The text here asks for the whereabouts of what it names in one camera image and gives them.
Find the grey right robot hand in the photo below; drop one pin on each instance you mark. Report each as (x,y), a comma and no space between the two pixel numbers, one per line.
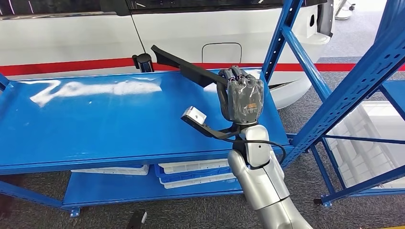
(245,98)

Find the black plastic frame part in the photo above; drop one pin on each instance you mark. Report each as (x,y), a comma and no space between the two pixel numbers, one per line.
(196,75)

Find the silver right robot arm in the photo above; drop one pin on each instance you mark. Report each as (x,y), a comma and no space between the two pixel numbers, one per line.
(262,183)

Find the blue metal shelf rack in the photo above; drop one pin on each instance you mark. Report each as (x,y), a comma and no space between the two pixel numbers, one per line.
(95,142)
(364,185)

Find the blue plastic crate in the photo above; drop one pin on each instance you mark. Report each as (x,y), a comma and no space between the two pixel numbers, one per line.
(189,176)

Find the white stand base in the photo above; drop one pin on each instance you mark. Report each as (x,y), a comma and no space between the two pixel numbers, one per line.
(343,14)

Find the large white plastic crate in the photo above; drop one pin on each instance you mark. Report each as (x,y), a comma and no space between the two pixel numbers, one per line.
(379,126)
(351,177)

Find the red barrier belt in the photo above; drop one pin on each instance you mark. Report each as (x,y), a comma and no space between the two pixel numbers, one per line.
(63,67)

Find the white car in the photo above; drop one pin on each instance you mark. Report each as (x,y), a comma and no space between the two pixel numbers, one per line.
(63,38)

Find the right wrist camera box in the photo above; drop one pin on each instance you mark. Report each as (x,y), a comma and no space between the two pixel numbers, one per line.
(193,115)

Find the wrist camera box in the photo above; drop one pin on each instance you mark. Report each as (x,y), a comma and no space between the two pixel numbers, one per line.
(193,115)
(136,219)

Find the black barrier post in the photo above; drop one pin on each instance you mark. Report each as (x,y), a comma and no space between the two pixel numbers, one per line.
(145,61)

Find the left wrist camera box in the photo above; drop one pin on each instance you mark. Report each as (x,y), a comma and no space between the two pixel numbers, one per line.
(136,219)

